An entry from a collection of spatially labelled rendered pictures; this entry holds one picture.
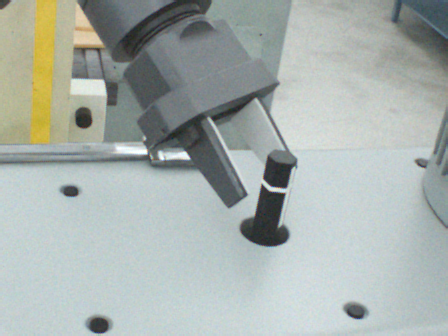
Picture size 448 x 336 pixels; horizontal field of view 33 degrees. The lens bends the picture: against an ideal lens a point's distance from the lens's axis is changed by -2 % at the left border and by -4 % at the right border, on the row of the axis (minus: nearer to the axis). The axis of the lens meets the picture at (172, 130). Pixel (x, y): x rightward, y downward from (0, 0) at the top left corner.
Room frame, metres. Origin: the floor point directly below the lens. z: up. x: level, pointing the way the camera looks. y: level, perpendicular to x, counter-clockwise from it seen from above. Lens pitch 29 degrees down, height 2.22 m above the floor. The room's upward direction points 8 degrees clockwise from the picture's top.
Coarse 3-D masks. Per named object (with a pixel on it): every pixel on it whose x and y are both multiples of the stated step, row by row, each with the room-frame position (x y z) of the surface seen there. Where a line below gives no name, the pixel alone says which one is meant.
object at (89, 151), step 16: (0, 144) 0.52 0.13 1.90; (16, 144) 0.53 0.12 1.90; (32, 144) 0.53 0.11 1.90; (48, 144) 0.53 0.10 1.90; (64, 144) 0.54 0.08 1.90; (80, 144) 0.54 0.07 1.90; (96, 144) 0.54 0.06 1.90; (112, 144) 0.55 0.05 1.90; (128, 144) 0.55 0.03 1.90; (176, 144) 0.57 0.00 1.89; (0, 160) 0.51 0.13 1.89; (16, 160) 0.51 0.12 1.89; (32, 160) 0.51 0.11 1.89; (48, 160) 0.52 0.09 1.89; (64, 160) 0.52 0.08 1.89; (80, 160) 0.53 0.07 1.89; (96, 160) 0.53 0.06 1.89; (160, 160) 0.54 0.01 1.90; (176, 160) 0.54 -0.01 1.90
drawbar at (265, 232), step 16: (272, 160) 0.46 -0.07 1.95; (288, 160) 0.46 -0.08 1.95; (272, 176) 0.46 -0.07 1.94; (288, 176) 0.46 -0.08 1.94; (272, 192) 0.46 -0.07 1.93; (256, 208) 0.47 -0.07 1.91; (272, 208) 0.46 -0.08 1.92; (256, 224) 0.46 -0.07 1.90; (272, 224) 0.46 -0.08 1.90; (256, 240) 0.46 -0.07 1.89; (272, 240) 0.46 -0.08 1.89
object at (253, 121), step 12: (240, 108) 0.53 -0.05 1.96; (252, 108) 0.52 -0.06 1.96; (264, 108) 0.51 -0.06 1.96; (240, 120) 0.52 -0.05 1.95; (252, 120) 0.52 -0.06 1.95; (264, 120) 0.51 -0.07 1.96; (240, 132) 0.52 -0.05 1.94; (252, 132) 0.51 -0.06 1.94; (264, 132) 0.51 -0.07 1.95; (276, 132) 0.50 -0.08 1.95; (252, 144) 0.51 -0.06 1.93; (264, 144) 0.51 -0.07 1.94; (276, 144) 0.50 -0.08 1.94; (264, 156) 0.50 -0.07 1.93
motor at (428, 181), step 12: (444, 120) 0.56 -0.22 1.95; (444, 132) 0.54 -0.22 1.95; (444, 144) 0.54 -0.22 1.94; (432, 156) 0.57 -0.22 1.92; (444, 156) 0.54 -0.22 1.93; (432, 168) 0.55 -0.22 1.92; (444, 168) 0.53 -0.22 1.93; (432, 180) 0.54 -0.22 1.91; (444, 180) 0.52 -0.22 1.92; (432, 192) 0.53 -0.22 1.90; (444, 192) 0.51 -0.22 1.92; (432, 204) 0.52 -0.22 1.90; (444, 204) 0.51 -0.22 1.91; (444, 216) 0.50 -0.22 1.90
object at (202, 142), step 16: (192, 128) 0.47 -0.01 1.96; (208, 128) 0.47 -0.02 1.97; (192, 144) 0.47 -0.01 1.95; (208, 144) 0.47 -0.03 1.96; (224, 144) 0.47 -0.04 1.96; (192, 160) 0.47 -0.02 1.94; (208, 160) 0.46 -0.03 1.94; (224, 160) 0.46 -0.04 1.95; (208, 176) 0.46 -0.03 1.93; (224, 176) 0.45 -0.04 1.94; (240, 176) 0.45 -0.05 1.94; (224, 192) 0.45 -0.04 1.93; (240, 192) 0.45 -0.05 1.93
